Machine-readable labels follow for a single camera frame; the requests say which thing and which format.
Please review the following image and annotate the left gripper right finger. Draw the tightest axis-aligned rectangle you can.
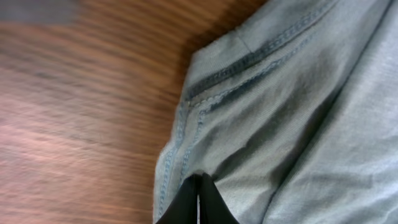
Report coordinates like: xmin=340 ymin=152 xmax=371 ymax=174
xmin=199 ymin=173 xmax=239 ymax=224

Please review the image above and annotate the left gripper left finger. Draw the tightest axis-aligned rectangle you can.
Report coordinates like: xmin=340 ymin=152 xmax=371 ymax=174
xmin=156 ymin=174 xmax=199 ymax=224

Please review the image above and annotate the light blue t-shirt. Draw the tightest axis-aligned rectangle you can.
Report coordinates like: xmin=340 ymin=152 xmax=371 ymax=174
xmin=153 ymin=0 xmax=397 ymax=223

